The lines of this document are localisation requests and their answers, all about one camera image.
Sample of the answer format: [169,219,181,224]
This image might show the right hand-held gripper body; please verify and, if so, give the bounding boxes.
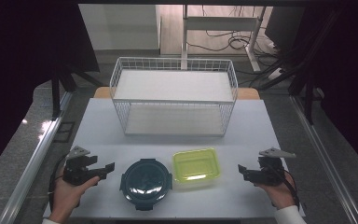
[255,147,296,187]

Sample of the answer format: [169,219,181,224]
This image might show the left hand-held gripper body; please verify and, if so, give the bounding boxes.
[62,145,99,187]

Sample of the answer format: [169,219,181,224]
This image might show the round dark teal food container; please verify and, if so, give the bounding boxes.
[119,158,173,212]

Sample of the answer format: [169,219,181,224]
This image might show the rectangular yellow-green food container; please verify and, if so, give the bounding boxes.
[172,147,222,190]

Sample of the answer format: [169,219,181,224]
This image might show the white wire rack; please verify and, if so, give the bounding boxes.
[109,56,239,138]

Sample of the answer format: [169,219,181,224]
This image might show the person's right hand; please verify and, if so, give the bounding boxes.
[254,172,296,210]

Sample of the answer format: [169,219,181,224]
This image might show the person's left hand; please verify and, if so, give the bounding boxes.
[51,169,101,218]

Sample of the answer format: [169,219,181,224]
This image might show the black tripod stand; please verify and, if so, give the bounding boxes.
[49,60,104,121]

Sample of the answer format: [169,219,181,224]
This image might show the black metal stand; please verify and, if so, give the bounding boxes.
[251,8,344,126]

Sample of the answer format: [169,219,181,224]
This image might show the white power strip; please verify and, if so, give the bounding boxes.
[266,65,284,81]

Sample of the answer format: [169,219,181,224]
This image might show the dark curtain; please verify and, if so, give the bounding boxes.
[0,0,101,182]
[292,0,358,180]

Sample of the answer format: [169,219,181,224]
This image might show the white cabinet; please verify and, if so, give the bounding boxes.
[77,3,162,52]

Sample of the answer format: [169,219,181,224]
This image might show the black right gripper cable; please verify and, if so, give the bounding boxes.
[267,161,301,210]

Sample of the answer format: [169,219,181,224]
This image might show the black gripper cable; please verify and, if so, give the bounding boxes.
[48,153,70,213]
[267,161,301,210]

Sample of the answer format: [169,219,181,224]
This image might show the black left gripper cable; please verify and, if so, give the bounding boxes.
[48,153,70,213]

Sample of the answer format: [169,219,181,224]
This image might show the aluminium rail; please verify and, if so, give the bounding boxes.
[0,91,75,224]
[288,93,358,224]

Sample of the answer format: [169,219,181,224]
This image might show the black floor cables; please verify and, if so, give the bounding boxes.
[186,5,282,60]

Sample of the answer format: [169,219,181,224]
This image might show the white desk frame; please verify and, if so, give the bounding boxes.
[181,4,267,73]

